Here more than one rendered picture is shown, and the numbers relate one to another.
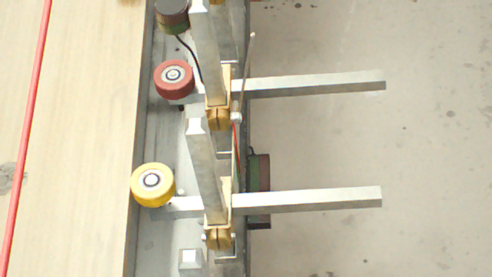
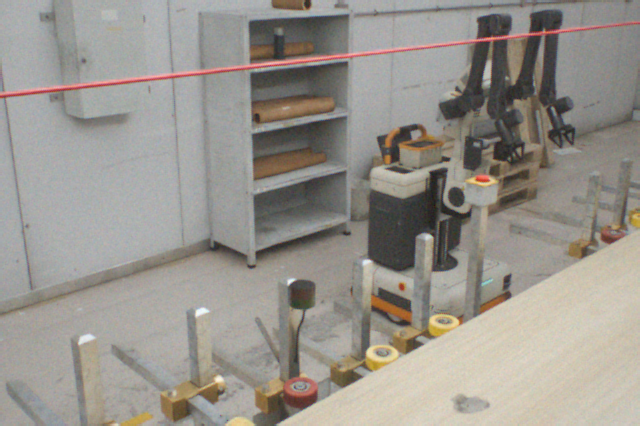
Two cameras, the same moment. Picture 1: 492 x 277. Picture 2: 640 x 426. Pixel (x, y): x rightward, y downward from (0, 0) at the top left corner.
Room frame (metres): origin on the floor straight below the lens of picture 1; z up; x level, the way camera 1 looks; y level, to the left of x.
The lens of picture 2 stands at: (2.42, 1.05, 1.83)
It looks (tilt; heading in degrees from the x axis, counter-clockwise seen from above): 19 degrees down; 218
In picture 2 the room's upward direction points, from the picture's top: straight up
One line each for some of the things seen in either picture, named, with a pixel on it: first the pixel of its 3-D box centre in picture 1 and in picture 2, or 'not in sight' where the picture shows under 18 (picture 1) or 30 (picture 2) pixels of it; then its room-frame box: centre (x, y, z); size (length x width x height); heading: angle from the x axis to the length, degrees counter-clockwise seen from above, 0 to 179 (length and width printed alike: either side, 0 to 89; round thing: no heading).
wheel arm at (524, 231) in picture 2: not in sight; (560, 242); (-0.19, 0.16, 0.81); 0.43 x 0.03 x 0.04; 82
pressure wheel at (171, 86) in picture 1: (177, 91); (300, 405); (1.32, 0.12, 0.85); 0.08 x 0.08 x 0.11
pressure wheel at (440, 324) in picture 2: not in sight; (442, 337); (0.83, 0.22, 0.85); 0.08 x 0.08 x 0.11
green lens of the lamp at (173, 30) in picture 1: (174, 18); (302, 299); (1.28, 0.09, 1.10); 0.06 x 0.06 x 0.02
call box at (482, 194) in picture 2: not in sight; (481, 192); (0.52, 0.15, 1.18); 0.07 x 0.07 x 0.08; 82
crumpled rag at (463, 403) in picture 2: (2, 176); (469, 400); (1.14, 0.46, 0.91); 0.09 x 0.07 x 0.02; 116
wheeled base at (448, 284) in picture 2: not in sight; (431, 281); (-0.83, -0.75, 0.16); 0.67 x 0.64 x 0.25; 82
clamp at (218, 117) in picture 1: (217, 98); (283, 391); (1.29, 0.04, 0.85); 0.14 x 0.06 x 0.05; 172
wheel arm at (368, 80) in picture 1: (275, 88); (248, 375); (1.29, -0.08, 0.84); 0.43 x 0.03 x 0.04; 82
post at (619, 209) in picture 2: not in sight; (618, 216); (-0.46, 0.29, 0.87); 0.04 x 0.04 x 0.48; 82
